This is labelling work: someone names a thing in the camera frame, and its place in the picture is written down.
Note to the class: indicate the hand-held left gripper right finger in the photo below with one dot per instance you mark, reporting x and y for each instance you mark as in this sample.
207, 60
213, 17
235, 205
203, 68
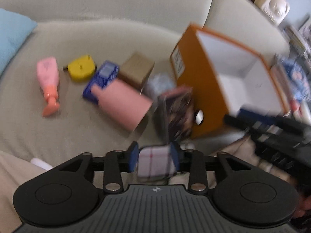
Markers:
175, 156

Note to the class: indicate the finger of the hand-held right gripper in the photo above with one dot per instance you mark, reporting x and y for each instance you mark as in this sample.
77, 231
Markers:
260, 116
243, 123

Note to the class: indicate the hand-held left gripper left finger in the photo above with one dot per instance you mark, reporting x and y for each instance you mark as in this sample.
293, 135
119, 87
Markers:
133, 157

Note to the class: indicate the white plaid pouch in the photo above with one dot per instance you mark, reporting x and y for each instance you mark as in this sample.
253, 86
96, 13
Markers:
155, 162

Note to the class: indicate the dark printed box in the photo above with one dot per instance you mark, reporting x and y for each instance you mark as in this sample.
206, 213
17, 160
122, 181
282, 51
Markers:
178, 114

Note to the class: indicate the orange storage box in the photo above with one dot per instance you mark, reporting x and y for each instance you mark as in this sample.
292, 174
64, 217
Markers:
201, 77

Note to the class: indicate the pink bottle with orange cap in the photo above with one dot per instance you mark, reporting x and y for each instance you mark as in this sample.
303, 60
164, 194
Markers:
48, 77

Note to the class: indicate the blue printed packet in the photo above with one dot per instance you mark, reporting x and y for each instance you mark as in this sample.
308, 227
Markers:
297, 77

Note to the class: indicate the pink box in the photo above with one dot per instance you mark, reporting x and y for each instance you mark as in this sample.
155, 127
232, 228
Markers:
124, 104

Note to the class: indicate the clear plastic bag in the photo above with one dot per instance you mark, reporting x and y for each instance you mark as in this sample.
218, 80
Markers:
159, 83

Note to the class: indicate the blue box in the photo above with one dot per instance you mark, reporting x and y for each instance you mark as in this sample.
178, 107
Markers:
103, 76

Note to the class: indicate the brown cardboard box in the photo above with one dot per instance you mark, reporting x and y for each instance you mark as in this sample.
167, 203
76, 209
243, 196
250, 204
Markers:
136, 69

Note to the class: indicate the yellow tape measure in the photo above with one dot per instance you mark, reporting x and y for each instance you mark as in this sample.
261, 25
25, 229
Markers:
81, 69

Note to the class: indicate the beige sofa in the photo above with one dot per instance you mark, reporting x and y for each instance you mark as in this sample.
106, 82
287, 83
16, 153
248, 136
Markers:
109, 34

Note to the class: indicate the light blue cushion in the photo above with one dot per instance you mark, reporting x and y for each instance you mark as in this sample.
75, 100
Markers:
12, 36

